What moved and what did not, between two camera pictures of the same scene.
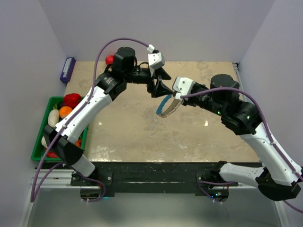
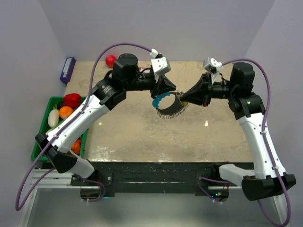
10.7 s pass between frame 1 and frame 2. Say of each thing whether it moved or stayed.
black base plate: stayed
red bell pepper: stayed
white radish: stayed
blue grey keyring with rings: moved
